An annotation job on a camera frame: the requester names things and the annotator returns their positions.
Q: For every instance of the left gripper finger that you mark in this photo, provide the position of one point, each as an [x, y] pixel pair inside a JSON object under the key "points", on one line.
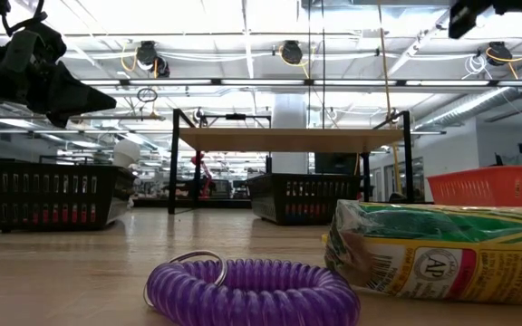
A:
{"points": [[75, 102], [68, 79]]}

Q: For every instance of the black plastic mesh basket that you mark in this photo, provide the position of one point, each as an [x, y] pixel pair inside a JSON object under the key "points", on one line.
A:
{"points": [[324, 177], [39, 198]]}

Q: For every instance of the red background machine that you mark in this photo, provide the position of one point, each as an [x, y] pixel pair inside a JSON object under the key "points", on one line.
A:
{"points": [[197, 159]]}

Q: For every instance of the long ceiling light track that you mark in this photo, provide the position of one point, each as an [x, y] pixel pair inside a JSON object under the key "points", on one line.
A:
{"points": [[243, 82]]}

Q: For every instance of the orange plastic mesh basket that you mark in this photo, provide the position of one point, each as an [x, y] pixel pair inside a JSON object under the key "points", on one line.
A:
{"points": [[483, 185]]}

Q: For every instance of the white building column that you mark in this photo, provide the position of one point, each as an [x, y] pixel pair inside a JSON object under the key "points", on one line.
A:
{"points": [[290, 113]]}

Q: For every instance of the wooden shelf riser black legs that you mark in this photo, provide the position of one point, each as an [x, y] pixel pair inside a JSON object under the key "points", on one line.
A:
{"points": [[288, 139]]}

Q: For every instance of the black background monitor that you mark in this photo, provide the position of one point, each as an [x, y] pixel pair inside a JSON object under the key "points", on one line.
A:
{"points": [[335, 164]]}

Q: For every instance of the yellow green crayon box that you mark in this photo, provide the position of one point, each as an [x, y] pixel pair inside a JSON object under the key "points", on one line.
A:
{"points": [[447, 253]]}

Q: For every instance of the silver ceiling duct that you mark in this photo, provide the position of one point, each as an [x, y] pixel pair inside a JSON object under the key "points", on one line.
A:
{"points": [[460, 111]]}

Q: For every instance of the black rig frame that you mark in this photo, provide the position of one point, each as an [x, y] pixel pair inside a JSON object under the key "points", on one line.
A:
{"points": [[152, 202]]}

